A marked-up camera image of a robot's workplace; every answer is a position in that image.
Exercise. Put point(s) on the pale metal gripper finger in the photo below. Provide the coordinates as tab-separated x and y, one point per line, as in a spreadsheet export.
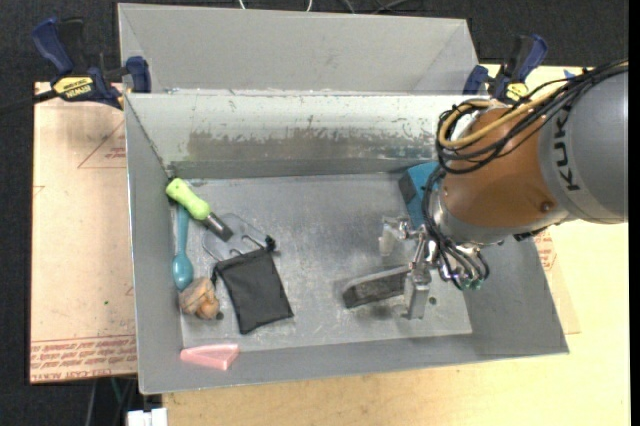
390	234
418	299

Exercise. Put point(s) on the dark green flat block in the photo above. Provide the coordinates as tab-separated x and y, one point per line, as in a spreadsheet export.
372	288

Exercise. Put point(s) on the blue sponge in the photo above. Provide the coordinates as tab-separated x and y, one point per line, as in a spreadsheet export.
419	179

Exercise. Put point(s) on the grey metal bin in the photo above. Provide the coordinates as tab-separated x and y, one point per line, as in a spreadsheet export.
320	214

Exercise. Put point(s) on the tan knotted toy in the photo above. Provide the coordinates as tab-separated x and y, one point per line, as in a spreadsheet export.
200	298

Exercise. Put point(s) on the teal plastic spoon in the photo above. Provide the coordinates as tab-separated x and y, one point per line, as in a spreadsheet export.
182	266

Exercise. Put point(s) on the pink wedge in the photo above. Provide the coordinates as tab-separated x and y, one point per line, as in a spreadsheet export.
210	356

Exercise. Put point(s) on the brown cardboard board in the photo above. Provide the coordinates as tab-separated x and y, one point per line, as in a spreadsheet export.
80	234

